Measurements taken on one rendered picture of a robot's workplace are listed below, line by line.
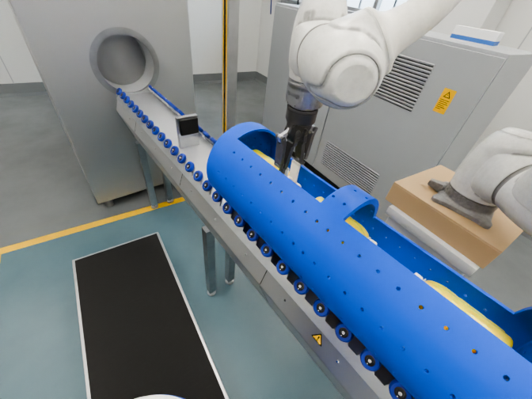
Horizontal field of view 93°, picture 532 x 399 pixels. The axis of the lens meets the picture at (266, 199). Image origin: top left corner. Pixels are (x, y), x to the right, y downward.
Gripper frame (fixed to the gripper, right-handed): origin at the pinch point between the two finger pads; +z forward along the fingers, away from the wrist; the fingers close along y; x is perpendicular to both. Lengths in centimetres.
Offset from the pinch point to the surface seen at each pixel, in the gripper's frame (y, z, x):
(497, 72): -147, -19, 6
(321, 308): 11.0, 20.1, 29.1
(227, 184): 13.9, 5.2, -10.8
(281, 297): 12.9, 29.6, 18.0
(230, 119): -33, 21, -80
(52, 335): 89, 117, -67
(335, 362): 13, 30, 39
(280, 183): 8.4, -3.5, 5.1
